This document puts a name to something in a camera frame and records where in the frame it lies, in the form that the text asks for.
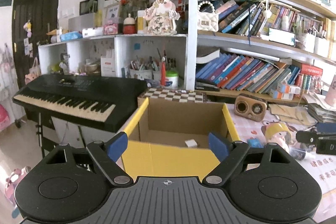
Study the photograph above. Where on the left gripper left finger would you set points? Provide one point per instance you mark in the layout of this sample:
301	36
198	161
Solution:
105	156

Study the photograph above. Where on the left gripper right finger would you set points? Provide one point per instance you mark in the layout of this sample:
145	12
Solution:
230	156

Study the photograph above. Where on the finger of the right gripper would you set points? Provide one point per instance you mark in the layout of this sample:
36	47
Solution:
312	137

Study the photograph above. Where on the yellow tape roll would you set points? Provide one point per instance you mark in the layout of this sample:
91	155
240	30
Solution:
278	133

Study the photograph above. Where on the white charger plug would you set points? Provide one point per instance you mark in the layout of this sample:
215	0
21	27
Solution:
191	143

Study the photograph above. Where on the dark card pack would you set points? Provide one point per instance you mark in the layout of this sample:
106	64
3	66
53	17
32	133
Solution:
297	153

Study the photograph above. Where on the blue small toy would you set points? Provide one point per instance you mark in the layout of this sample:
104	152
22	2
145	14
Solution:
255	143

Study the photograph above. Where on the black electronic keyboard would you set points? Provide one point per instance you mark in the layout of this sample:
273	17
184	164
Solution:
103	103

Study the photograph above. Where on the brown retro speaker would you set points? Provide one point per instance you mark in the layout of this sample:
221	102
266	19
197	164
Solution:
250	107

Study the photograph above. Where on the yellow cardboard box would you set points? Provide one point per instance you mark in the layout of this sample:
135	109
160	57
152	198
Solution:
157	131

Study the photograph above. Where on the checkered chess board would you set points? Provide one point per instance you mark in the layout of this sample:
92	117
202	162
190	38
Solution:
182	96

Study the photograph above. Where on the white pen holder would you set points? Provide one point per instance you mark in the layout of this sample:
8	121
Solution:
146	74

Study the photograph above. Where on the white green lidded jar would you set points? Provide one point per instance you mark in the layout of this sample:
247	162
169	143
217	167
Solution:
171	79

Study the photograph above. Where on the red hanging tassel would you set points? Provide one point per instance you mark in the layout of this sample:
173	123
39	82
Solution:
163	71

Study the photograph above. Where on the white cubby shelf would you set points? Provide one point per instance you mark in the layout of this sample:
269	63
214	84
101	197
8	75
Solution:
126	48

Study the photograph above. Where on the white quilted handbag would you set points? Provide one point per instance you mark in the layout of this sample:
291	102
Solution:
207	17

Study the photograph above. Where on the pink white doll ornament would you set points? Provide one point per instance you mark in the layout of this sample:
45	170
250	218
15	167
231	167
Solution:
161	18

